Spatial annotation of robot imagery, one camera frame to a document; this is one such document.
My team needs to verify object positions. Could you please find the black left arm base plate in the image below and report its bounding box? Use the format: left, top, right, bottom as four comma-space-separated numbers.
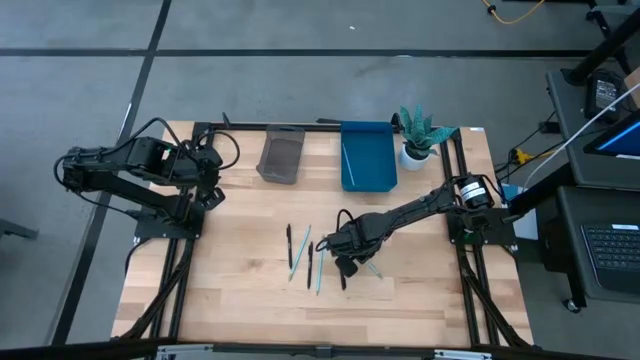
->
134, 212, 205, 240

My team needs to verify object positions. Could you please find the dark grey cart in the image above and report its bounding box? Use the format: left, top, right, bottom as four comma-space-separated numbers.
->
505, 68, 640, 314

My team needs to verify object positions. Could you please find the silver metal bracket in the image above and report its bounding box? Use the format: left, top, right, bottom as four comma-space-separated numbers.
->
155, 343, 215, 360
433, 349, 494, 360

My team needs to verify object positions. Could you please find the blue and white box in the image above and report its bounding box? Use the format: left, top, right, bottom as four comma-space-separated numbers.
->
501, 182, 540, 242

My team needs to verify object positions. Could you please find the yellow extension cable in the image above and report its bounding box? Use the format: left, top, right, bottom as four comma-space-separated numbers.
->
480, 0, 546, 25

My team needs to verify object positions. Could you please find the tablet with blue screen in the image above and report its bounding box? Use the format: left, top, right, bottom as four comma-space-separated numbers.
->
583, 110, 640, 161

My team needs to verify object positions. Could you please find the translucent grey plastic bin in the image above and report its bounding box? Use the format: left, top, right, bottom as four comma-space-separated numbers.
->
255, 124, 307, 185

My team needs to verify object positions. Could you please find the white cable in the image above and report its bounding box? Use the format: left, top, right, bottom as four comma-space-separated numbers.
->
523, 82, 640, 187

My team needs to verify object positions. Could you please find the black laptop keyboard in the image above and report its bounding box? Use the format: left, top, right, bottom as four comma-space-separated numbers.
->
579, 222, 640, 296

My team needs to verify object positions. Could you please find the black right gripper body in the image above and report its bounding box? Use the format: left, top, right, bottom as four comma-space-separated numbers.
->
327, 218, 374, 279

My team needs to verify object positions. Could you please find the white plant pot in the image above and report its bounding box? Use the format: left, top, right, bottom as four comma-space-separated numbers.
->
399, 142, 432, 173

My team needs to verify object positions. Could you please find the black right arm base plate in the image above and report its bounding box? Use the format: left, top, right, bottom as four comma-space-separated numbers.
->
447, 207, 517, 247

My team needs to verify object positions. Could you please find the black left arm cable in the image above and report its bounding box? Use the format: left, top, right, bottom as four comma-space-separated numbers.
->
113, 116, 241, 172

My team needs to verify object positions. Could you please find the black desk beam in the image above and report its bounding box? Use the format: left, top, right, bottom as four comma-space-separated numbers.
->
562, 9, 640, 86

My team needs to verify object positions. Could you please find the blue plastic bin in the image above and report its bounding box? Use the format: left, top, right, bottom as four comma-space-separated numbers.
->
339, 120, 399, 194

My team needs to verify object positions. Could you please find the black aluminium frame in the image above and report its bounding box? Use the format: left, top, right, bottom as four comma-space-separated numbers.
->
0, 119, 640, 360

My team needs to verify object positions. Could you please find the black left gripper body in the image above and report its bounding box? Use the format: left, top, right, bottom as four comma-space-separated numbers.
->
192, 144, 226, 210

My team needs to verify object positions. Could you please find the green succulent plant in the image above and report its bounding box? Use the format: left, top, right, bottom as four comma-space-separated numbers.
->
398, 103, 459, 162

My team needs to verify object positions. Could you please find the grey chair leg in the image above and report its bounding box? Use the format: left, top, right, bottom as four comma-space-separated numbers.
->
0, 218, 39, 241

